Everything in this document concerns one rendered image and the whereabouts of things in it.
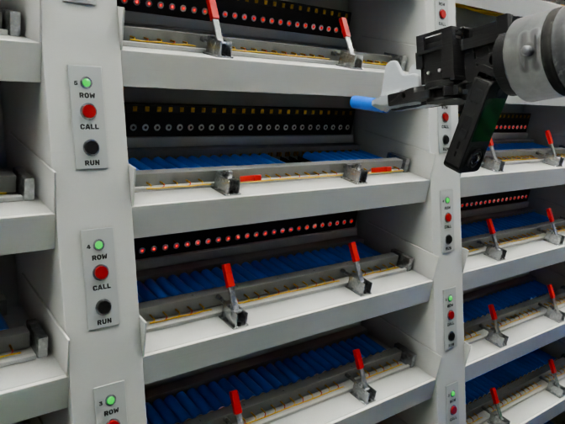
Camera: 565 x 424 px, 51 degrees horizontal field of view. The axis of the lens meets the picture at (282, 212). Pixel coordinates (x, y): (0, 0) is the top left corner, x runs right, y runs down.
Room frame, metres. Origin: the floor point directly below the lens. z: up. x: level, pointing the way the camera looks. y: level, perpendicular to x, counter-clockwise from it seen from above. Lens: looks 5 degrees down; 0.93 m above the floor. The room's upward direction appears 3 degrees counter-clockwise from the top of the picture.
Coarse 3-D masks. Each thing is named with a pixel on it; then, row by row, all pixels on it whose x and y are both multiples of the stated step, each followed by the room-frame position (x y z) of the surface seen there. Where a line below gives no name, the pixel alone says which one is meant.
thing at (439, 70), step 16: (512, 16) 0.65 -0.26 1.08; (432, 32) 0.70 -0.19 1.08; (448, 32) 0.68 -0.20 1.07; (464, 32) 0.70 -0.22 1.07; (480, 32) 0.69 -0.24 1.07; (496, 32) 0.65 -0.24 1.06; (416, 48) 0.72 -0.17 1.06; (432, 48) 0.70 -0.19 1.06; (448, 48) 0.68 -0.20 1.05; (464, 48) 0.68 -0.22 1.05; (480, 48) 0.68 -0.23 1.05; (496, 48) 0.64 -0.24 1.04; (416, 64) 0.72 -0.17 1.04; (432, 64) 0.71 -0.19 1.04; (448, 64) 0.68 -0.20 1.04; (464, 64) 0.69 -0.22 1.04; (480, 64) 0.67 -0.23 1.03; (496, 64) 0.63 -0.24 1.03; (432, 80) 0.71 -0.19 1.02; (448, 80) 0.69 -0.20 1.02; (464, 80) 0.69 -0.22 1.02; (496, 80) 0.64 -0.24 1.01; (448, 96) 0.69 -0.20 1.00; (464, 96) 0.69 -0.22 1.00
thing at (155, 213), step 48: (144, 144) 0.94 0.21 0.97; (192, 144) 1.00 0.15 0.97; (240, 144) 1.06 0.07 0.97; (384, 144) 1.20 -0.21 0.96; (144, 192) 0.80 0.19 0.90; (192, 192) 0.83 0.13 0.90; (240, 192) 0.86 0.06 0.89; (288, 192) 0.90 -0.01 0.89; (336, 192) 0.96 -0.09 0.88; (384, 192) 1.04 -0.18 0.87
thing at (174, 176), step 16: (352, 160) 1.07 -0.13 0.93; (368, 160) 1.09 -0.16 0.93; (384, 160) 1.11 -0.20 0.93; (400, 160) 1.13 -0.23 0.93; (144, 176) 0.80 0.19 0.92; (160, 176) 0.82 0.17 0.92; (176, 176) 0.83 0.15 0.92; (192, 176) 0.85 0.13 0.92; (208, 176) 0.87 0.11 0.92; (272, 176) 0.94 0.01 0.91; (288, 176) 0.97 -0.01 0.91; (320, 176) 0.99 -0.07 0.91
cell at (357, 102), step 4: (356, 96) 0.84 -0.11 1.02; (360, 96) 0.84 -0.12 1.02; (352, 100) 0.84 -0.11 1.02; (356, 100) 0.84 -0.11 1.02; (360, 100) 0.83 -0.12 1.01; (364, 100) 0.83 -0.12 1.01; (368, 100) 0.82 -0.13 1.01; (352, 104) 0.85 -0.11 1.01; (356, 104) 0.84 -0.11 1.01; (360, 104) 0.83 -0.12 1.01; (364, 104) 0.83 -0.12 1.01; (368, 104) 0.82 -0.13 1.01; (356, 108) 0.84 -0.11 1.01; (360, 108) 0.84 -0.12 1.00; (364, 108) 0.83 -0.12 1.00; (368, 108) 0.82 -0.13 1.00; (372, 108) 0.82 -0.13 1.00; (376, 108) 0.81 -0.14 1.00; (380, 112) 0.81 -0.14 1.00; (384, 112) 0.81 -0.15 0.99
